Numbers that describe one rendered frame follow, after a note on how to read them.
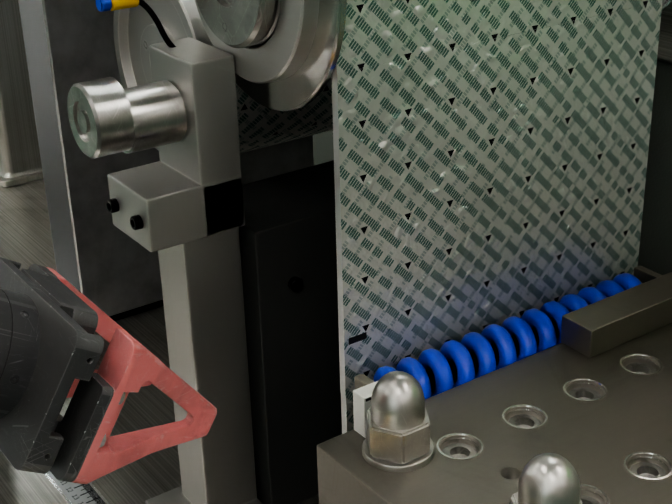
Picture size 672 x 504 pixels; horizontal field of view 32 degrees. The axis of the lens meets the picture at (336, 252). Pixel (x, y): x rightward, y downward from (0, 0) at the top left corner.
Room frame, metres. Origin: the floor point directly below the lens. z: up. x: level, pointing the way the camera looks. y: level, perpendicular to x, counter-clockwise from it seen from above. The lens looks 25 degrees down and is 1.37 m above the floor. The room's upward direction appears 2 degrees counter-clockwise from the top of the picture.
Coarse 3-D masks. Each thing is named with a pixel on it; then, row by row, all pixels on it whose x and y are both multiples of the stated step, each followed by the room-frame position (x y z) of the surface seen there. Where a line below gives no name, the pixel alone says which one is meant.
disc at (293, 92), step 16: (320, 0) 0.55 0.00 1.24; (336, 0) 0.54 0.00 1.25; (320, 16) 0.55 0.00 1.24; (336, 16) 0.54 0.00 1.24; (320, 32) 0.55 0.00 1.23; (336, 32) 0.54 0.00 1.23; (320, 48) 0.55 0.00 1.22; (336, 48) 0.54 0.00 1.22; (304, 64) 0.57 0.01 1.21; (320, 64) 0.55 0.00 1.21; (240, 80) 0.62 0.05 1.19; (288, 80) 0.58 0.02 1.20; (304, 80) 0.57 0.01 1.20; (320, 80) 0.55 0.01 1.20; (256, 96) 0.61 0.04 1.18; (272, 96) 0.59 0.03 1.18; (288, 96) 0.58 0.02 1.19; (304, 96) 0.57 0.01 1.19
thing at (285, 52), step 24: (288, 0) 0.56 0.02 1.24; (312, 0) 0.55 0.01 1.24; (288, 24) 0.56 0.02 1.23; (312, 24) 0.55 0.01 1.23; (240, 48) 0.60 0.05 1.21; (264, 48) 0.58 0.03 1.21; (288, 48) 0.56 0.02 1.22; (240, 72) 0.60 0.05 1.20; (264, 72) 0.58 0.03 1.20; (288, 72) 0.57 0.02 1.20
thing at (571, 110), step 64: (384, 64) 0.57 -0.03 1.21; (448, 64) 0.59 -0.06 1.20; (512, 64) 0.62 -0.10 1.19; (576, 64) 0.64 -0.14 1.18; (640, 64) 0.68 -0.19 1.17; (384, 128) 0.57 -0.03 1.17; (448, 128) 0.59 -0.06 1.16; (512, 128) 0.62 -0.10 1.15; (576, 128) 0.65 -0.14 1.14; (640, 128) 0.68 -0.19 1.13; (384, 192) 0.57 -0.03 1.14; (448, 192) 0.59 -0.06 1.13; (512, 192) 0.62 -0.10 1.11; (576, 192) 0.65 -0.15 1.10; (640, 192) 0.68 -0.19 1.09; (384, 256) 0.57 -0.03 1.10; (448, 256) 0.59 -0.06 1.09; (512, 256) 0.62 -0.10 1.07; (576, 256) 0.65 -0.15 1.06; (384, 320) 0.57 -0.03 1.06; (448, 320) 0.59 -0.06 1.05
